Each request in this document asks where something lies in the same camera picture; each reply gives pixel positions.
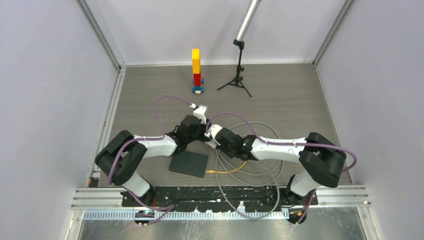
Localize yellow ethernet cable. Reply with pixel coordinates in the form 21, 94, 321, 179
205, 160, 248, 175

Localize grey ethernet cable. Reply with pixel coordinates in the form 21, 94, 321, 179
205, 121, 286, 221

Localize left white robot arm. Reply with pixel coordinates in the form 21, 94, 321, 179
94, 115, 210, 207

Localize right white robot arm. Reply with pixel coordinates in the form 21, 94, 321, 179
208, 124, 346, 205

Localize dark grey foam pad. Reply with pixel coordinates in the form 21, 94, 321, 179
168, 151, 209, 178

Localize colourful toy block tower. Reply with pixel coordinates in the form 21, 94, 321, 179
191, 48, 205, 95

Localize black tripod with silver pole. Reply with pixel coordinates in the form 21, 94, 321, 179
217, 0, 262, 98

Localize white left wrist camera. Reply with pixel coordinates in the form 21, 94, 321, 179
189, 103, 208, 125

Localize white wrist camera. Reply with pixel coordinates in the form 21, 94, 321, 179
189, 103, 208, 125
204, 124, 223, 145

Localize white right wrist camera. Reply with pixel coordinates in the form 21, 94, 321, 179
204, 124, 223, 145

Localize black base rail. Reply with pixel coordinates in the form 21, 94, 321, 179
121, 184, 319, 227

